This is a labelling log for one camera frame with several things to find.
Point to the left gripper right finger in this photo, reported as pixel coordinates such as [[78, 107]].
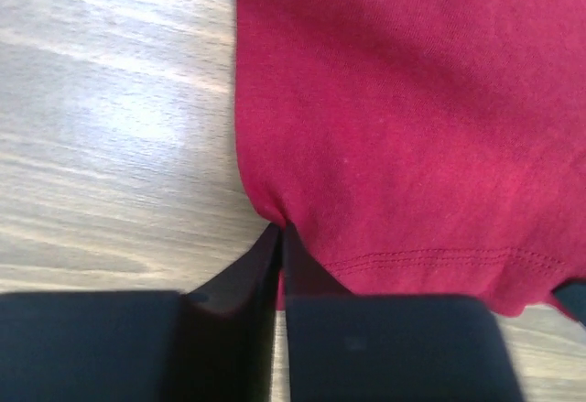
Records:
[[345, 347]]

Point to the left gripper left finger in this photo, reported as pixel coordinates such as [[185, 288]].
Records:
[[214, 343]]

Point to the dark red t-shirt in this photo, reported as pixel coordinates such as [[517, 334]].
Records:
[[420, 146]]

